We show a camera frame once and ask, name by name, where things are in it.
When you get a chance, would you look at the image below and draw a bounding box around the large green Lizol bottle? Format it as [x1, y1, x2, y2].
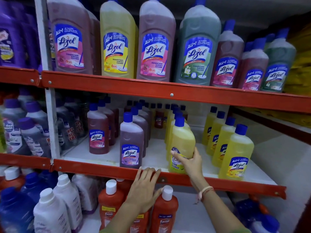
[175, 0, 222, 86]

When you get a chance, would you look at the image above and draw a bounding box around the white metal shelf upright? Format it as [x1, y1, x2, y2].
[34, 0, 61, 165]

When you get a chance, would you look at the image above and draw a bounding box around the row of yellow Lizol bottles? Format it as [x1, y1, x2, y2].
[165, 104, 237, 168]

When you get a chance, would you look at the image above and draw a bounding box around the person's right forearm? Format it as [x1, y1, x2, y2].
[199, 189, 252, 233]

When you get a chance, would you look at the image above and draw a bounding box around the person's left hand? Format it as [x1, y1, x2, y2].
[125, 167, 164, 214]

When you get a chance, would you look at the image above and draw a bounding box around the white bottle white cap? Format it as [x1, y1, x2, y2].
[71, 174, 99, 215]
[33, 188, 72, 233]
[52, 174, 84, 232]

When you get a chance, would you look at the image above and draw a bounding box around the yellow cleaner bottle green label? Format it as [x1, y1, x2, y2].
[167, 116, 196, 174]

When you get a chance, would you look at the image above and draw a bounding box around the red metal shelf rack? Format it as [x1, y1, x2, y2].
[40, 70, 311, 233]
[0, 66, 52, 170]
[229, 105, 311, 233]

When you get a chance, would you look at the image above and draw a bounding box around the large lavender-pink Lizol bottle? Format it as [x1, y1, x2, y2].
[136, 0, 177, 82]

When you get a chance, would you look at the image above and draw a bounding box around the person's right hand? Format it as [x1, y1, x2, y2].
[171, 147, 209, 192]

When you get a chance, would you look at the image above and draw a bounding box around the purple cleaner bottle blue cap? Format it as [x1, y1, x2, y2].
[119, 112, 144, 170]
[131, 106, 149, 158]
[135, 102, 152, 147]

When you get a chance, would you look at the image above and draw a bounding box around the row of small cleaner bottles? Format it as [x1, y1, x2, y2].
[124, 99, 189, 129]

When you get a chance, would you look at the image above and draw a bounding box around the pale thread wrist bracelet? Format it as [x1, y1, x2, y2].
[194, 186, 215, 204]

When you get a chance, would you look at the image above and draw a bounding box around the dark blue bottle orange cap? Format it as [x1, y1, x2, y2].
[234, 195, 270, 226]

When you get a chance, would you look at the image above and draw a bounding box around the large pink Lizol bottle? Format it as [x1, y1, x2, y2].
[46, 0, 94, 75]

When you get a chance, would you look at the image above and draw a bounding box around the yellow cleaner bottle blue label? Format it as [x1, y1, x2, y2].
[218, 123, 255, 180]

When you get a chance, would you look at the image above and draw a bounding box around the group of dark tagged bottles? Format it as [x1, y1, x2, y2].
[55, 93, 89, 153]

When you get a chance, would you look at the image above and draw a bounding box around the group of grey purple-capped bottles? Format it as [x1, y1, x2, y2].
[0, 88, 52, 158]

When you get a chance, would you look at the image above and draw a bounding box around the lavender bottle blue cap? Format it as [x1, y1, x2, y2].
[248, 213, 280, 233]

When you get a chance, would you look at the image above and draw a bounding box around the person's left forearm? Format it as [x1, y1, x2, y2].
[101, 202, 146, 233]

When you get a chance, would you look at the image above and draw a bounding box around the group of red white-capped bottles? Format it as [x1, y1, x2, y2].
[0, 165, 26, 192]
[98, 178, 179, 233]

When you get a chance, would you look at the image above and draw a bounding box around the large yellow Lizol bottle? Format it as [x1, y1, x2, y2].
[99, 0, 139, 79]

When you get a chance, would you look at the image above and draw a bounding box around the medium green cleaner bottle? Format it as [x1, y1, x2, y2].
[260, 28, 297, 93]
[264, 33, 276, 50]

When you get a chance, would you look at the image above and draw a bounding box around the row of purple bottles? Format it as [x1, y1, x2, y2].
[0, 0, 56, 71]

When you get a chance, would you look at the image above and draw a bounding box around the brown cleaner bottle blue cap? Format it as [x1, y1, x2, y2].
[104, 96, 120, 139]
[87, 103, 110, 155]
[98, 99, 116, 146]

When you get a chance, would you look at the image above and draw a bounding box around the stack of yellow packets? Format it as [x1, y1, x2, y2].
[283, 23, 311, 129]

